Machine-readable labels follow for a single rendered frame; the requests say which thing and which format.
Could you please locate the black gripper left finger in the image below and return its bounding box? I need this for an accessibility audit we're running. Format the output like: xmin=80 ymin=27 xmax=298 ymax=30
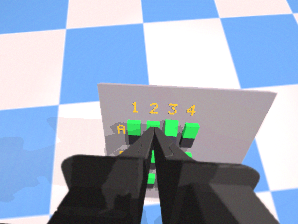
xmin=61 ymin=127 xmax=154 ymax=224

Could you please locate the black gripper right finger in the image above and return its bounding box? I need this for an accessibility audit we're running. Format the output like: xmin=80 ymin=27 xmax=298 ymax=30
xmin=153 ymin=127 xmax=260 ymax=224

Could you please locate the grey switch panel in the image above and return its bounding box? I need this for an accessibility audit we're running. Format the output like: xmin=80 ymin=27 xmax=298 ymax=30
xmin=97 ymin=82 xmax=278 ymax=164

